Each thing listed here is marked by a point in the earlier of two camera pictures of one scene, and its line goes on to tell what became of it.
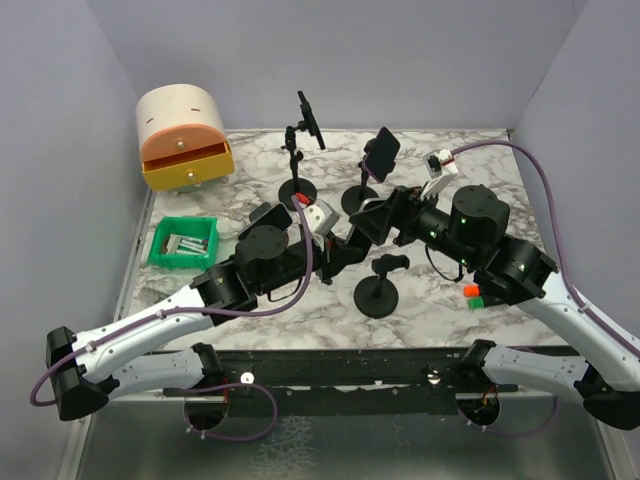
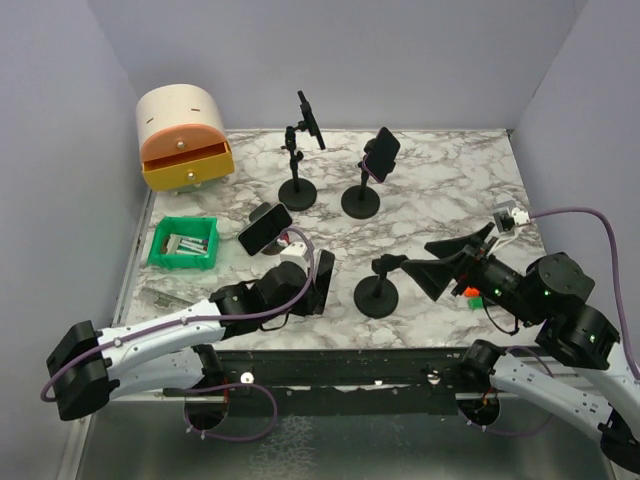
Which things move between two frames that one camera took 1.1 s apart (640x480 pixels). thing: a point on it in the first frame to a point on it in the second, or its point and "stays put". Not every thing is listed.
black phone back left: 310,120 stays put
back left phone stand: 294,185 stays put
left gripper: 333,255 to 310,300
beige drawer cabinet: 173,105 stays put
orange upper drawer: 177,139 stays put
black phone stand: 376,296 stays put
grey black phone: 371,203 to 323,277
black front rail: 338,382 stays put
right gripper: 405,203 to 464,255
